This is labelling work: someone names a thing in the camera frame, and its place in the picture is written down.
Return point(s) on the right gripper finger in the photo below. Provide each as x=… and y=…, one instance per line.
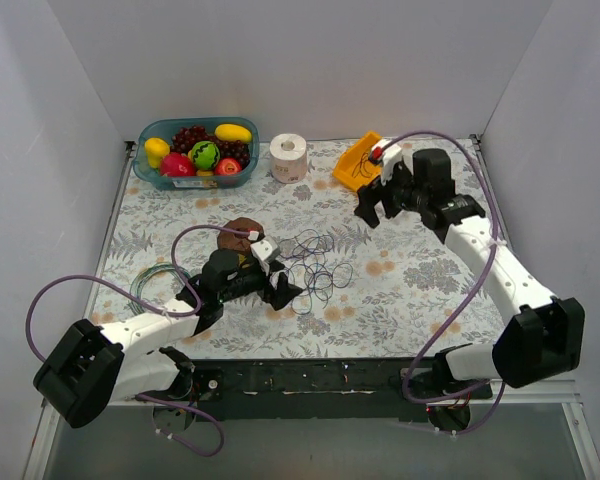
x=368, y=197
x=392, y=193

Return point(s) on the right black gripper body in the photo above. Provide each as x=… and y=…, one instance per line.
x=384, y=195

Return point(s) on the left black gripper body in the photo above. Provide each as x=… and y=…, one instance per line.
x=271, y=284

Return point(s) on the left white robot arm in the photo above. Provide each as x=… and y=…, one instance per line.
x=94, y=365

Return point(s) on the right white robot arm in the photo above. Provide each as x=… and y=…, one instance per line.
x=543, y=333

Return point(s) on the yellow plastic bin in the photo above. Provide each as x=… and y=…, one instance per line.
x=353, y=169

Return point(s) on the brown wrapped paper roll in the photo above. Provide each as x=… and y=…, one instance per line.
x=235, y=237

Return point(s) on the floral table mat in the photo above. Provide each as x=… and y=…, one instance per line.
x=380, y=292

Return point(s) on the white toilet paper roll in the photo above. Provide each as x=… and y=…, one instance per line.
x=289, y=160

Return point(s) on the red toy apple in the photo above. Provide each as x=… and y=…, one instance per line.
x=227, y=166

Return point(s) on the toy watermelon ball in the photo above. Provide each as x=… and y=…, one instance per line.
x=204, y=155

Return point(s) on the yellow toy mango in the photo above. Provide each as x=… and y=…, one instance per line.
x=233, y=133

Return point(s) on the dark red toy grapes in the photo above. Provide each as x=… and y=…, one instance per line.
x=184, y=140

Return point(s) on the yellow toy pear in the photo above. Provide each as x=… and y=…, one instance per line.
x=156, y=150

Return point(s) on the teal fruit basket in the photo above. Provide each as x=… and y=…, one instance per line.
x=166, y=129

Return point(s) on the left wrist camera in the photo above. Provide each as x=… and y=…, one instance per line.
x=265, y=251

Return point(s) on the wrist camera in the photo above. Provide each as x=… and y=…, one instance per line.
x=386, y=158
x=265, y=251

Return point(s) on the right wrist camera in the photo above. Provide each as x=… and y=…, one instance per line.
x=386, y=158

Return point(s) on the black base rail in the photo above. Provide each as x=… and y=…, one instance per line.
x=299, y=389

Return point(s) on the aluminium frame rail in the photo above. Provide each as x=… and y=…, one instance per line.
x=554, y=390

